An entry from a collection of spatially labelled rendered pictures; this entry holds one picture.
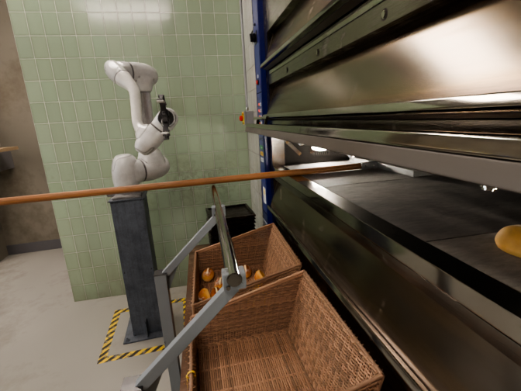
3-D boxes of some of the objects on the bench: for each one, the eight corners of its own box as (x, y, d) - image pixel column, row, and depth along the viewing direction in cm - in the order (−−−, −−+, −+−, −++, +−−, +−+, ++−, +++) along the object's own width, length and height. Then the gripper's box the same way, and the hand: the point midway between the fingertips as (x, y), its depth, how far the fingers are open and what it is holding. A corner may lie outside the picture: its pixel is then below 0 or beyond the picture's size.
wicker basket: (276, 264, 190) (274, 221, 183) (305, 320, 136) (304, 263, 129) (196, 274, 182) (191, 230, 175) (193, 339, 128) (186, 279, 121)
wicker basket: (306, 326, 133) (305, 267, 126) (384, 464, 79) (390, 375, 72) (191, 347, 123) (184, 286, 116) (192, 523, 70) (177, 427, 63)
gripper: (170, 91, 152) (167, 86, 131) (177, 142, 158) (174, 145, 137) (154, 91, 150) (149, 87, 130) (161, 143, 156) (156, 147, 136)
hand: (162, 117), depth 135 cm, fingers open, 13 cm apart
